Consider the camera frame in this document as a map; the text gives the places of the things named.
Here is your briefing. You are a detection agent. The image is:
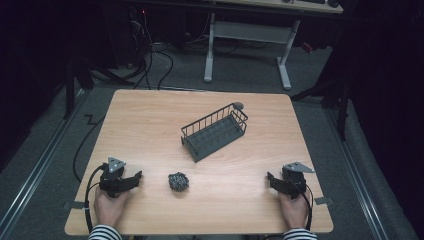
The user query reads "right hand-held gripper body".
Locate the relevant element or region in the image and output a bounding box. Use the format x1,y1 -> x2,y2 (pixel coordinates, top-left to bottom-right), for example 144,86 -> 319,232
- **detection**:
277,161 -> 316,201

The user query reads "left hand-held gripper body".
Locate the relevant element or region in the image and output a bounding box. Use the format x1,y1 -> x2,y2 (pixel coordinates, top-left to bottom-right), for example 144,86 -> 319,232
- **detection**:
98,155 -> 132,199

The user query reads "steel wool scrubber ball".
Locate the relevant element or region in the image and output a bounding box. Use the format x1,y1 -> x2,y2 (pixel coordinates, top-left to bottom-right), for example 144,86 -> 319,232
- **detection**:
167,171 -> 190,193

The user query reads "dark grey wire rack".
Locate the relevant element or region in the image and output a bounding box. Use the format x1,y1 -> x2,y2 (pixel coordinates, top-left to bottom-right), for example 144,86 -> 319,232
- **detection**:
180,101 -> 250,164

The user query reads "person's right hand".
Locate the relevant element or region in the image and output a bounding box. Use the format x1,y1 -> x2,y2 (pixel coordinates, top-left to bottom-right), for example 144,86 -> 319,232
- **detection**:
278,190 -> 310,231

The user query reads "person's left hand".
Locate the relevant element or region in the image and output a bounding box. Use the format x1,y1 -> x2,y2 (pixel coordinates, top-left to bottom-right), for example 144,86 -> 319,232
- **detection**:
93,187 -> 131,230

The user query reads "grey tape piece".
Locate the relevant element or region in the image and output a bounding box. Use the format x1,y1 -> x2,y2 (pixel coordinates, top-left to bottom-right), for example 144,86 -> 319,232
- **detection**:
63,200 -> 87,211
313,196 -> 334,206

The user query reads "black metal stand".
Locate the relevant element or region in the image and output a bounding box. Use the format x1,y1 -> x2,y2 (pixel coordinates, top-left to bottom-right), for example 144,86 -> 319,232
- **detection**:
290,74 -> 351,142
62,56 -> 98,121

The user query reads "white-legged wooden desk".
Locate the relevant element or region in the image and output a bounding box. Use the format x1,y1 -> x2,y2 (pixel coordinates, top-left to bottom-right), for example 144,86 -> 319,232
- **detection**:
202,0 -> 344,92

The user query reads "right hand-held gripper black cable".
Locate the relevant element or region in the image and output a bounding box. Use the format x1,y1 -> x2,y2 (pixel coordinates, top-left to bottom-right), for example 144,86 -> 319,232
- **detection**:
303,183 -> 315,232

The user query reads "hand-held gripper black cable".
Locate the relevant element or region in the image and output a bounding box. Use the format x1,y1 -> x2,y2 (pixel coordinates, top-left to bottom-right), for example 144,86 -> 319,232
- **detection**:
84,164 -> 105,234
303,183 -> 315,232

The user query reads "left hand-held gripper black cable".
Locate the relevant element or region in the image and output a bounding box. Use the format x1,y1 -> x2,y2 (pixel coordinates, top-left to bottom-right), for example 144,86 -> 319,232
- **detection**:
84,164 -> 105,234

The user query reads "black floor cable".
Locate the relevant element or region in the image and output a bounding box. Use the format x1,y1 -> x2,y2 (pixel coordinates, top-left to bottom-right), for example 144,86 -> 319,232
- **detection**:
72,114 -> 106,184

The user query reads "aluminium floor rail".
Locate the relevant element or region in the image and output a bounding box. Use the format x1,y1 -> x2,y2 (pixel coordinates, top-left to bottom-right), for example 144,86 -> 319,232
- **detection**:
324,107 -> 390,240
0,88 -> 88,239

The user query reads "bundle of black cables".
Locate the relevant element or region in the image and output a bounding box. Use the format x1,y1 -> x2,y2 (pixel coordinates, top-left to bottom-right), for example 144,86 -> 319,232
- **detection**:
89,8 -> 175,91

